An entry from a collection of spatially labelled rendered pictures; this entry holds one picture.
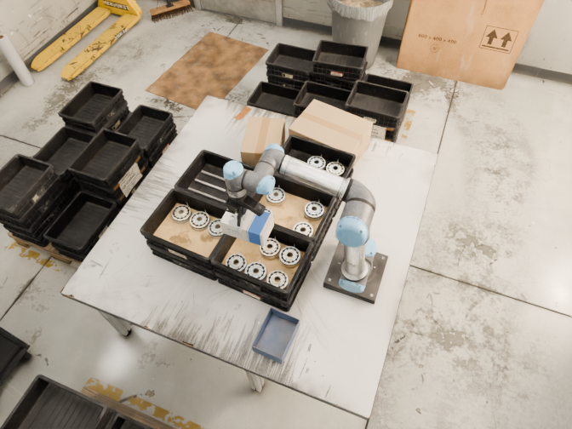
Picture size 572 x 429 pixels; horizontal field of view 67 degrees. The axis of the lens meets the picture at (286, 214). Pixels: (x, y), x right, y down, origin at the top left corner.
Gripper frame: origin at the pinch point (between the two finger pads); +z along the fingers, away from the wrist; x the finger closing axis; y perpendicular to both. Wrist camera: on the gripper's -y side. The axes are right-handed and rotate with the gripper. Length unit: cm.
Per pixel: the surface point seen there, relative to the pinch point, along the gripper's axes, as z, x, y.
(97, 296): 40, 44, 66
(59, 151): 71, -50, 183
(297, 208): 27.8, -32.7, -11.0
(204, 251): 27.5, 7.7, 22.7
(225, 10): 105, -313, 181
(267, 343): 40, 35, -22
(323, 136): 21, -81, -9
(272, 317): 40, 23, -19
